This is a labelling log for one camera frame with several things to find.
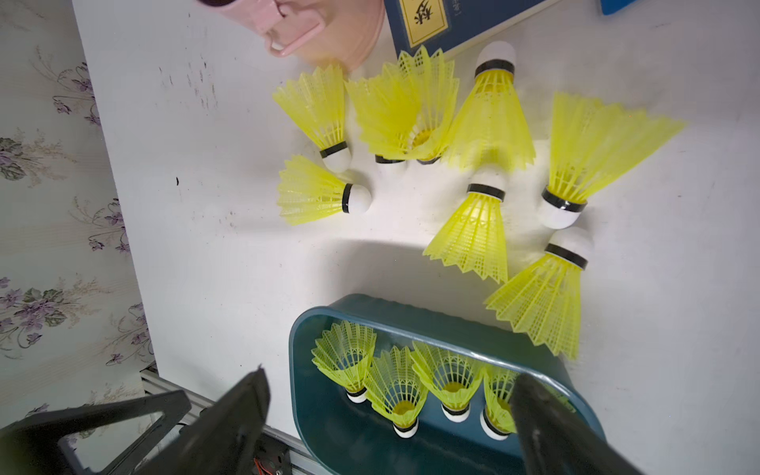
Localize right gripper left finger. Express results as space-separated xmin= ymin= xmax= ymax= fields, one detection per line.
xmin=138 ymin=367 xmax=271 ymax=474

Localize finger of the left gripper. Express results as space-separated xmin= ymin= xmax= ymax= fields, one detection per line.
xmin=0 ymin=388 xmax=194 ymax=475

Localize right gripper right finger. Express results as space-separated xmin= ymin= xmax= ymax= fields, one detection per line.
xmin=511 ymin=374 xmax=641 ymax=475

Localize dark teal storage tray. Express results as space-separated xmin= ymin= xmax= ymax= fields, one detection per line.
xmin=289 ymin=294 xmax=604 ymax=474

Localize yellow shuttlecock lower right pile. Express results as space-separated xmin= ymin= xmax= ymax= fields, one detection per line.
xmin=484 ymin=227 xmax=594 ymax=360

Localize yellow shuttlecock pile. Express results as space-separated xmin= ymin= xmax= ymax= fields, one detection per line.
xmin=443 ymin=41 xmax=536 ymax=172
xmin=484 ymin=227 xmax=594 ymax=360
xmin=277 ymin=156 xmax=373 ymax=226
xmin=272 ymin=65 xmax=352 ymax=173

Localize yellow shuttlecock lower left pile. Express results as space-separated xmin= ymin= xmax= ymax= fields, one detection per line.
xmin=277 ymin=156 xmax=373 ymax=226

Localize yellow shuttlecock centre pile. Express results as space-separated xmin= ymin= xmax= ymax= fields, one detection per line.
xmin=443 ymin=41 xmax=536 ymax=172

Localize pink pen cup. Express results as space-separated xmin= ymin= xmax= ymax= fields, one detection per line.
xmin=201 ymin=0 xmax=386 ymax=72

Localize dark blue book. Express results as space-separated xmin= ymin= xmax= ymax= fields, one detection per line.
xmin=384 ymin=0 xmax=557 ymax=55

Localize aluminium front rail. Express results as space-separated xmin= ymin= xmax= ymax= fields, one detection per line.
xmin=136 ymin=368 xmax=329 ymax=474

